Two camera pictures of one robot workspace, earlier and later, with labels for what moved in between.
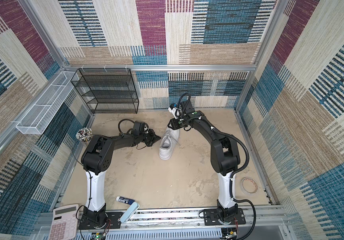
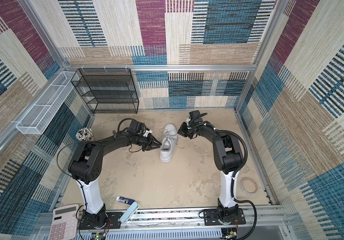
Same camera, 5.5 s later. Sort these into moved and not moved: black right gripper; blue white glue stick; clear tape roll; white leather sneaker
Moved: black right gripper
Not moved: blue white glue stick; clear tape roll; white leather sneaker
